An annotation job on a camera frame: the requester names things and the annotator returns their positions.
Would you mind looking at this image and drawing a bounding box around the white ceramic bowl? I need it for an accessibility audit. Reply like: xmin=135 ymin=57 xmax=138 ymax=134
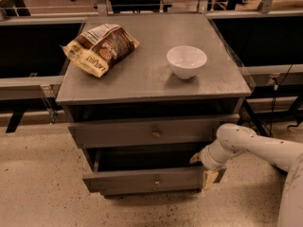
xmin=167 ymin=45 xmax=207 ymax=79

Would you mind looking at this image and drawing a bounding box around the grey metal railing frame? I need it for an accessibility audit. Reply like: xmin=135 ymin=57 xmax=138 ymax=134
xmin=1 ymin=13 xmax=302 ymax=123

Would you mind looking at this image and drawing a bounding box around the grey drawer cabinet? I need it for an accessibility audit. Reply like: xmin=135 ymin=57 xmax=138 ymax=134
xmin=57 ymin=14 xmax=251 ymax=197

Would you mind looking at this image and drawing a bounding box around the black floor cable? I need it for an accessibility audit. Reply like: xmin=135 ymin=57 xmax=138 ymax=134
xmin=263 ymin=64 xmax=303 ymax=137

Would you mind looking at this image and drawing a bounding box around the grey drawer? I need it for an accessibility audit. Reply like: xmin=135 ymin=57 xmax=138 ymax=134
xmin=82 ymin=148 xmax=227 ymax=197
xmin=68 ymin=113 xmax=240 ymax=148

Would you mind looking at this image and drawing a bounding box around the grey top drawer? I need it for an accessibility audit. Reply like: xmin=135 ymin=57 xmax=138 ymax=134
xmin=68 ymin=113 xmax=240 ymax=148

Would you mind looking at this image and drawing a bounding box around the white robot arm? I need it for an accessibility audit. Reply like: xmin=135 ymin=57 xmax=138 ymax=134
xmin=189 ymin=123 xmax=303 ymax=227

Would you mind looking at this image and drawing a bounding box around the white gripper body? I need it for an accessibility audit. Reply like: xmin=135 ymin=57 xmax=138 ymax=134
xmin=200 ymin=142 xmax=227 ymax=171

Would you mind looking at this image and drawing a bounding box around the brown yellow snack bag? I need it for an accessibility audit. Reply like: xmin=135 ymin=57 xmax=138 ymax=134
xmin=62 ymin=24 xmax=139 ymax=78

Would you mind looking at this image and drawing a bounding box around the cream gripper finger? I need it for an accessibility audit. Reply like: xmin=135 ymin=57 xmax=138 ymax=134
xmin=203 ymin=170 xmax=219 ymax=190
xmin=189 ymin=153 xmax=201 ymax=165

